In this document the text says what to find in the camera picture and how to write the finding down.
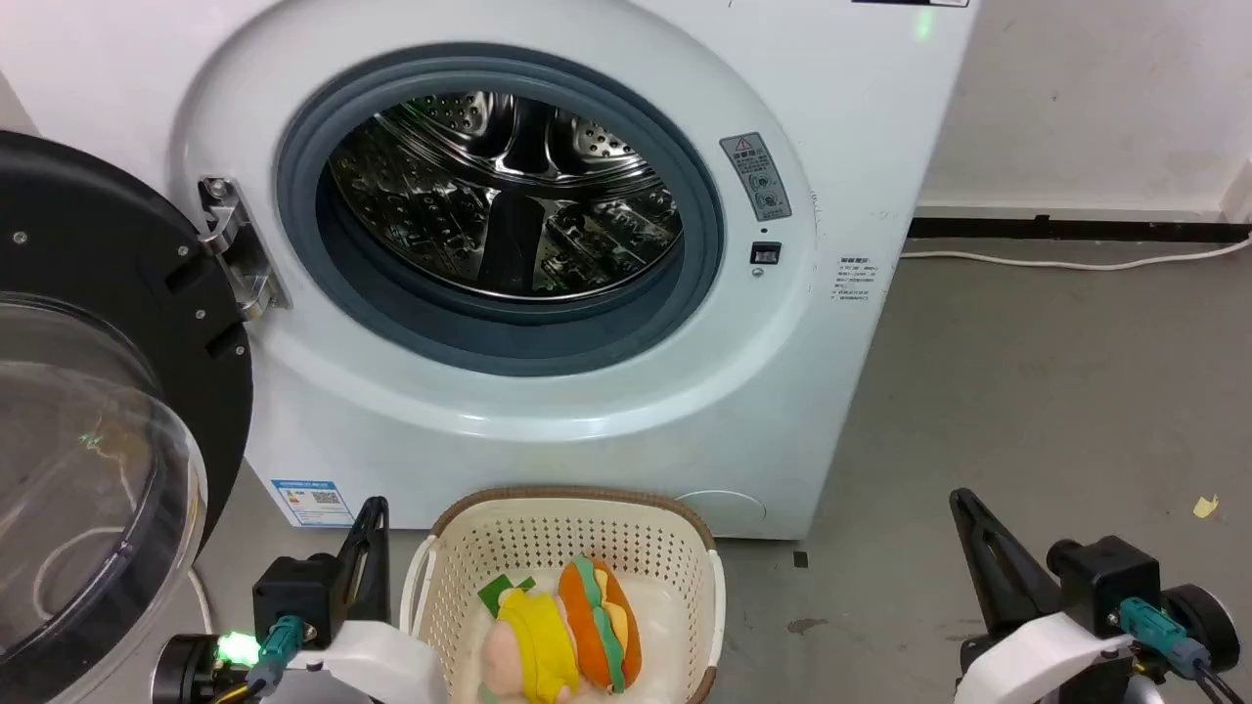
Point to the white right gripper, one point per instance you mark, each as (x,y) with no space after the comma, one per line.
(1037,660)

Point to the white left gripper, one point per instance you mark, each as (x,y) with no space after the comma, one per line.
(381,660)

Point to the white front-load washing machine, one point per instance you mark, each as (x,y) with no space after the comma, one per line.
(606,430)

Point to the blue energy label sticker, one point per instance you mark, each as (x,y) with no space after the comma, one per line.
(313,503)

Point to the yellow and pink plush doll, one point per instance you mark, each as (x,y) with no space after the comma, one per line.
(533,647)

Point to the cream plastic laundry basket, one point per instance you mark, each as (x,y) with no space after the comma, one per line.
(548,538)

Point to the yellow paper scrap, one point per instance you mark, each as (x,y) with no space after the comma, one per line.
(1205,506)

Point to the hot dog plush toy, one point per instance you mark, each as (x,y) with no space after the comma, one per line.
(599,626)

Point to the round filter cover panel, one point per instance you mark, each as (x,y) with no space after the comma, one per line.
(724,512)

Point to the grey rubber door gasket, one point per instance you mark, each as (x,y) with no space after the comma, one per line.
(587,337)

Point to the white text label sticker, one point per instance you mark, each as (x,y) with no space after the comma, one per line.
(856,279)

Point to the metal door hinge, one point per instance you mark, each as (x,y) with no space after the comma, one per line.
(235,249)

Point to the black baseboard strip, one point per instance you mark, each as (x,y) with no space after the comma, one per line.
(1076,230)

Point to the black round washer door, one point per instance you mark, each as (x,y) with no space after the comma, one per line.
(108,293)

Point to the stainless steel washer drum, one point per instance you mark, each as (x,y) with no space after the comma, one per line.
(509,196)

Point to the grey warning sticker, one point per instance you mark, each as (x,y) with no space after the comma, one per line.
(755,176)

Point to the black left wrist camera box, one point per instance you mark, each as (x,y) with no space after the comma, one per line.
(293,601)

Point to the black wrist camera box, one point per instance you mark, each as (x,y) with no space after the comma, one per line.
(293,601)
(1105,577)

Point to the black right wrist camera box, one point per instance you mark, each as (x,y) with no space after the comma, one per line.
(1105,577)

